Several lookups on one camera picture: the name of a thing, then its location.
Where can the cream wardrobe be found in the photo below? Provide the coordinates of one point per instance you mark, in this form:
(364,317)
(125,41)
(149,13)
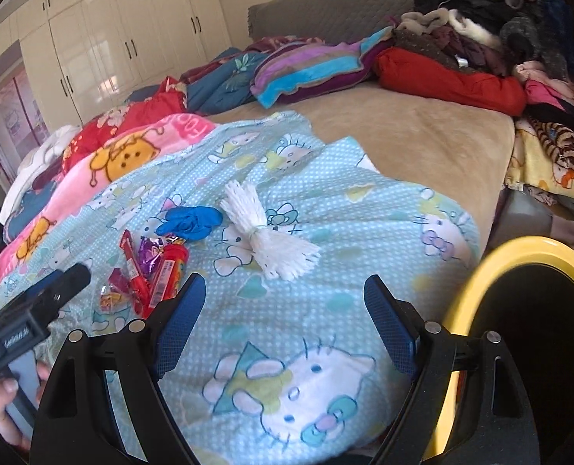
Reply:
(112,43)

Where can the small colourful candy wrapper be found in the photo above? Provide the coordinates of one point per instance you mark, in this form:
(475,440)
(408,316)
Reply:
(110,300)

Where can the cream fluffy cloth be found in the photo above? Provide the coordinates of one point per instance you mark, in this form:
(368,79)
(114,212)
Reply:
(466,26)

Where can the cat print light blue blanket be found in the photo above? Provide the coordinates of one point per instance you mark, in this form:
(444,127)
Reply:
(291,373)

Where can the navy fluffy cloth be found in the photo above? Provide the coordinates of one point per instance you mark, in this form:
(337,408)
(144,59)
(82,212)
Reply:
(563,24)

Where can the long red candy wrapper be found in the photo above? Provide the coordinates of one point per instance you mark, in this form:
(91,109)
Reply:
(134,271)

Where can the purple striped blanket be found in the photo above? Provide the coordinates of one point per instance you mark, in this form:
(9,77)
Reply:
(311,68)

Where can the pink cloth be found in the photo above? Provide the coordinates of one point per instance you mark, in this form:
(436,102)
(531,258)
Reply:
(543,87)

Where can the small red candy wrapper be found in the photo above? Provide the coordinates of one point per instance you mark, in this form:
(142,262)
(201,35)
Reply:
(117,278)

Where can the beige bed sheet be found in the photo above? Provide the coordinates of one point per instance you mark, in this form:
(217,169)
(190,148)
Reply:
(403,145)

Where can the white cloth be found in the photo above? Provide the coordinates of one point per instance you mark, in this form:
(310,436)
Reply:
(44,155)

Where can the person's left hand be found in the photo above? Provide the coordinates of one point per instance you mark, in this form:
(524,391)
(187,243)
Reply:
(1,411)

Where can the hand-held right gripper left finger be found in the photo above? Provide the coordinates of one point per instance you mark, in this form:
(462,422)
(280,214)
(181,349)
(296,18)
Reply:
(180,324)

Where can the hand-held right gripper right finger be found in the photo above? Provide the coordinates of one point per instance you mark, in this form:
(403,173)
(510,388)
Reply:
(388,319)

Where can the maroon blanket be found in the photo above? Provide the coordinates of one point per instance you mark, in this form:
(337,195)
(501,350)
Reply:
(277,43)

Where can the white bow shaped foam net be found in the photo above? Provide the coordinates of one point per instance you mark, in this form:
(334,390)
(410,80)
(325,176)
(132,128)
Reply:
(267,242)

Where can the yellow cartoon blanket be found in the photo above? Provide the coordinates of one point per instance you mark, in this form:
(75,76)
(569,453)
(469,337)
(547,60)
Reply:
(534,164)

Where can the pink bear print blanket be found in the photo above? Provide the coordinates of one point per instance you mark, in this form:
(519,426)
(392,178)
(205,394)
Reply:
(122,155)

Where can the red candy tube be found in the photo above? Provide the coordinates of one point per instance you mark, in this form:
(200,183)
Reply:
(168,271)

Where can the grey speckled cloth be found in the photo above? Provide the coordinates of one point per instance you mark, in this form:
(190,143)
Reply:
(524,38)

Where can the grey quilted headboard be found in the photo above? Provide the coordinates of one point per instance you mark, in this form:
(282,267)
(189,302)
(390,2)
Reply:
(325,5)

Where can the pink cartoon door curtain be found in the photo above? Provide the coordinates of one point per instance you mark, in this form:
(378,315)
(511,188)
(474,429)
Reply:
(18,111)

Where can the grey folded cloth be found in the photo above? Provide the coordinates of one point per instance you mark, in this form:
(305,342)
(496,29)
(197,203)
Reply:
(524,213)

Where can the tiger striped cloth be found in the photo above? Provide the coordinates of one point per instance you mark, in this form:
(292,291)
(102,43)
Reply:
(565,145)

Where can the yellow rimmed black bin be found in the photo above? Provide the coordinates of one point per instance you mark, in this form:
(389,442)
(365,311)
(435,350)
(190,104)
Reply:
(475,276)

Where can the blue rubber glove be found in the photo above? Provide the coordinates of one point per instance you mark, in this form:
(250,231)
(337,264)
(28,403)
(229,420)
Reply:
(190,223)

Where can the brown dotted cloth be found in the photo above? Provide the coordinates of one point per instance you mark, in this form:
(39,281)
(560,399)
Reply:
(427,46)

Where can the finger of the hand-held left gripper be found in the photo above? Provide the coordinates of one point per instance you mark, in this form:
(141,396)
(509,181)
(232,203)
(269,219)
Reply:
(54,286)

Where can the blue leaf print quilt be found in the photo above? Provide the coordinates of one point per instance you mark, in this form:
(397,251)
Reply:
(224,77)

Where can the red floral blanket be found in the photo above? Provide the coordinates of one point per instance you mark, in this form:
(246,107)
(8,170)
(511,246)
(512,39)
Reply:
(136,111)

